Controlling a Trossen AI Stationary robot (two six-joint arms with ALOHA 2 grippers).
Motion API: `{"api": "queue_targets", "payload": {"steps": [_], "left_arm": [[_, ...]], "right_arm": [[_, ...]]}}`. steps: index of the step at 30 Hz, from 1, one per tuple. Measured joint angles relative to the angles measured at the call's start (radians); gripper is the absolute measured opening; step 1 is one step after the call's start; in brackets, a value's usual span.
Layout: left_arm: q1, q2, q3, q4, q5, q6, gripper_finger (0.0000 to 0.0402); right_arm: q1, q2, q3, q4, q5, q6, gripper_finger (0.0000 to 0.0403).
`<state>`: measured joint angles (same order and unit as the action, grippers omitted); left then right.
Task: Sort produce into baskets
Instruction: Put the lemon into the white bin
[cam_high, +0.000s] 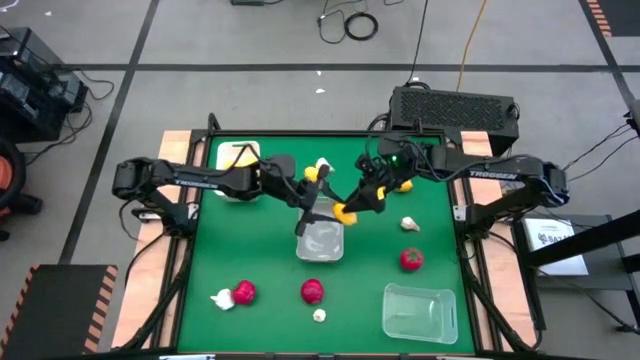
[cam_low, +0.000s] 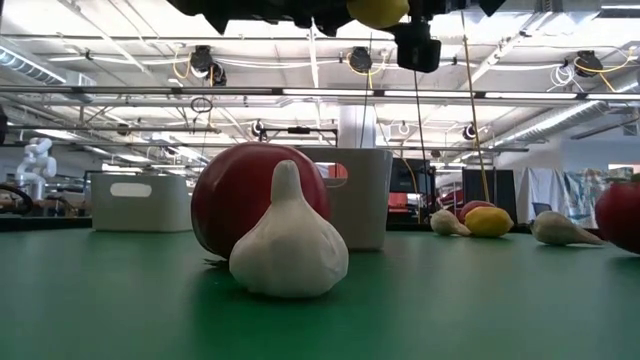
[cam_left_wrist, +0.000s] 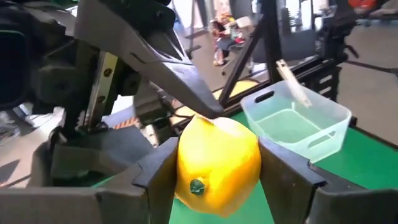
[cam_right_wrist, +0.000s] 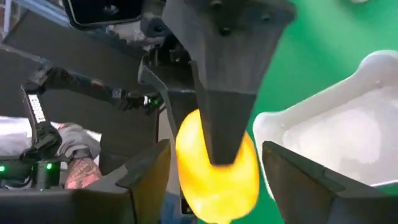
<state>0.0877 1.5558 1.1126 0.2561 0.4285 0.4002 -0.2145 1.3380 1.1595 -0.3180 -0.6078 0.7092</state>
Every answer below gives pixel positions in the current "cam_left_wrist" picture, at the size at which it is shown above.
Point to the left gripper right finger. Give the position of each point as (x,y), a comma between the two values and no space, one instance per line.
(292,193)

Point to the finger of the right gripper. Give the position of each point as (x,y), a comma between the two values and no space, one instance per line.
(93,155)
(149,62)

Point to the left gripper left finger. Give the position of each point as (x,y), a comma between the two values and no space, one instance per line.
(77,208)

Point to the yellow lemon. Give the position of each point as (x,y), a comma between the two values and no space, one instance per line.
(217,161)

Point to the clear plastic basket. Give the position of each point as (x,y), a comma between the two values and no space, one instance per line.
(289,127)

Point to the person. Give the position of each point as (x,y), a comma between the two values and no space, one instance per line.
(222,43)

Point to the tan flat strip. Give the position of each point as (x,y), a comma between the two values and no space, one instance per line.
(293,85)

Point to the black equipment stand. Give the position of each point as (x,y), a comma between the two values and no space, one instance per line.
(334,31)

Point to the orange object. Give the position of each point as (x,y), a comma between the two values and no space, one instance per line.
(362,3)

